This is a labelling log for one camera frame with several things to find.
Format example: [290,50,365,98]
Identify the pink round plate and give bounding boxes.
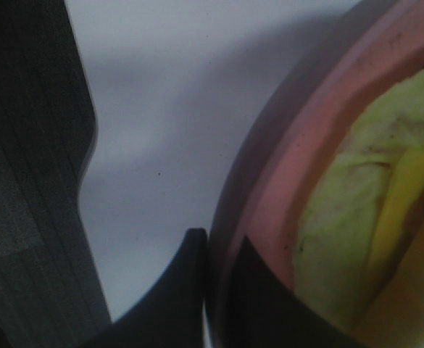
[207,1,424,347]

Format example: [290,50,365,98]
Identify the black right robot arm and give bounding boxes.
[0,1,391,347]

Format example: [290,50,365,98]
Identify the white bread sandwich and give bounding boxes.
[293,69,424,333]

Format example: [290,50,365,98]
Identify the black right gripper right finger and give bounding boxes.
[229,234,394,348]

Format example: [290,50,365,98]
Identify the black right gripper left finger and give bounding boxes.
[81,228,207,348]

